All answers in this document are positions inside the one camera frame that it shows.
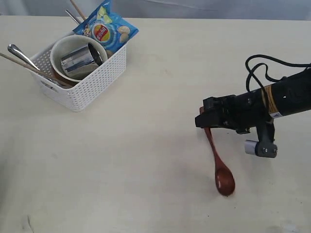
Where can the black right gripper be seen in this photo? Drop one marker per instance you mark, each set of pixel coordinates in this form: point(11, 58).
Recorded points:
point(238, 112)

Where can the red-brown wooden spoon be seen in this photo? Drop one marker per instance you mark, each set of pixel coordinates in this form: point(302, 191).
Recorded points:
point(224, 180)

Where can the stainless steel cup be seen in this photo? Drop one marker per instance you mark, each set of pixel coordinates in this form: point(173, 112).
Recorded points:
point(81, 61)

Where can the wooden chopstick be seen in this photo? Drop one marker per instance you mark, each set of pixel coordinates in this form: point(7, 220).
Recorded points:
point(78, 9)
point(47, 76)

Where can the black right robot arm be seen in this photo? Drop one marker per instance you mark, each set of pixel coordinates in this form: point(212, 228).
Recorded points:
point(289, 96)

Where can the blue chips bag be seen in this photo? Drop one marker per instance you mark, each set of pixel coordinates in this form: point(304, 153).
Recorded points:
point(107, 28)

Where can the white perforated plastic basket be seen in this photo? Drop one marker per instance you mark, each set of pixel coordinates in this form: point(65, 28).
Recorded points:
point(81, 95)

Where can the white ceramic bowl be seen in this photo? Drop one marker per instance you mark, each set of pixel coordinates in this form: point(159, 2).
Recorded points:
point(68, 44)

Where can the stainless steel fork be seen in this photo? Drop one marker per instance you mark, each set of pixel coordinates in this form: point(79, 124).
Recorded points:
point(12, 48)

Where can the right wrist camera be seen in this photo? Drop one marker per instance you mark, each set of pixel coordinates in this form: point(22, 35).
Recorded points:
point(265, 146)

